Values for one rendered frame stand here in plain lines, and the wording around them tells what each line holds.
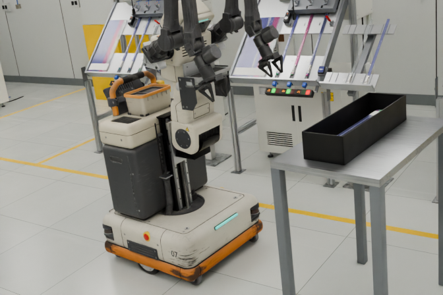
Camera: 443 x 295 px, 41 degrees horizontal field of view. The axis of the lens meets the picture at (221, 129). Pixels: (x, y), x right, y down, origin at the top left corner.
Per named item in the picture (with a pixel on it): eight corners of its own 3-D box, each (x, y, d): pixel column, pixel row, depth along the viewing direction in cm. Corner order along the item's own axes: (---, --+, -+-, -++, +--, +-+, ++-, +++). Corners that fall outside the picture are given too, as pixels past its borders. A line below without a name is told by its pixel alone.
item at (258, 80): (319, 86, 374) (315, 80, 369) (233, 83, 412) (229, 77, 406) (320, 85, 375) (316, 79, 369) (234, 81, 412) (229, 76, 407)
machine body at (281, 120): (345, 169, 415) (340, 84, 396) (260, 158, 454) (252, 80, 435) (377, 139, 465) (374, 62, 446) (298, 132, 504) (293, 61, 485)
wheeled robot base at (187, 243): (103, 255, 328) (95, 214, 321) (179, 209, 374) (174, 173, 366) (192, 288, 286) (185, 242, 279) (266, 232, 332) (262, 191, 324)
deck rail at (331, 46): (322, 86, 373) (319, 81, 369) (319, 86, 374) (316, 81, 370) (350, -3, 398) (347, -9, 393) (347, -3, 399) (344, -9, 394)
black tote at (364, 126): (369, 116, 264) (368, 92, 261) (406, 119, 254) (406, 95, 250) (303, 159, 223) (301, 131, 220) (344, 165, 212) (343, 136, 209)
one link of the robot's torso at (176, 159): (166, 163, 307) (159, 118, 299) (201, 145, 327) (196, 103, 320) (204, 171, 290) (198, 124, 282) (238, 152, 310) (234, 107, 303)
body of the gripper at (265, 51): (280, 54, 283) (273, 41, 283) (267, 59, 275) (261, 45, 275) (270, 60, 287) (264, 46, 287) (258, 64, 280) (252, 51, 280)
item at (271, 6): (335, 37, 387) (332, 32, 384) (250, 37, 425) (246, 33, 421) (347, -3, 399) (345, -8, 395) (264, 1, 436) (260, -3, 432)
